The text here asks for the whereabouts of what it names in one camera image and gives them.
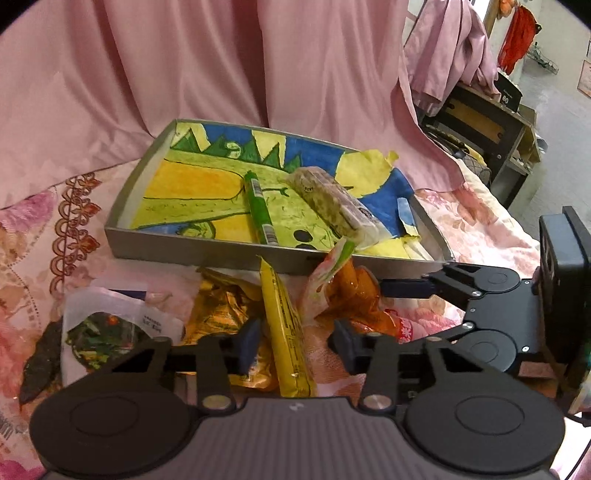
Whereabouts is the navy blue snack packet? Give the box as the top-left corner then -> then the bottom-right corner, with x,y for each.
108,288 -> 149,302

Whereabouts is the orange snack packet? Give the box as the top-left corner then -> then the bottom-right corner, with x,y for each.
298,237 -> 416,342

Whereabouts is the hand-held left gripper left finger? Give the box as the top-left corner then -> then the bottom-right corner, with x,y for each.
111,318 -> 263,417

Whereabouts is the black sign box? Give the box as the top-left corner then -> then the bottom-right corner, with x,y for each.
495,74 -> 524,112

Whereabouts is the red garment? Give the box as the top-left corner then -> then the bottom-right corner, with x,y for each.
497,4 -> 542,75

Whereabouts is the colourful crayon drawing paper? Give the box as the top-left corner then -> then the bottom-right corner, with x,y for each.
131,121 -> 422,259

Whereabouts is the yellow stick snack packet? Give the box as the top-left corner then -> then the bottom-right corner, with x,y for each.
259,256 -> 318,398

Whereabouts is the floral pink bedsheet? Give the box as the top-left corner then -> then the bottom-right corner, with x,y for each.
0,168 -> 591,480

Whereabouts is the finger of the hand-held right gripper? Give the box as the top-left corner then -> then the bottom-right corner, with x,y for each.
427,320 -> 477,344
379,261 -> 483,302

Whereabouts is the clear rice cracker packet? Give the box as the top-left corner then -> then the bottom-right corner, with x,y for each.
283,166 -> 386,252

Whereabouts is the green snack stick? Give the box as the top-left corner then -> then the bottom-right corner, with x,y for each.
243,170 -> 280,245

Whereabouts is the hanging pink cloth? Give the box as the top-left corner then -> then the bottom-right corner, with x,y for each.
403,0 -> 502,117

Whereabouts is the gold foil snack packet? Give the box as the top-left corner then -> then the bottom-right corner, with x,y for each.
182,271 -> 279,391

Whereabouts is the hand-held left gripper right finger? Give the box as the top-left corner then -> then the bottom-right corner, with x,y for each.
328,318 -> 486,415

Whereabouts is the white packet with dark picture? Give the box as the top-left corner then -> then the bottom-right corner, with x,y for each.
62,286 -> 186,388

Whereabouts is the grey rectangular tray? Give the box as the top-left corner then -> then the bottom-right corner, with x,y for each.
104,117 -> 455,278

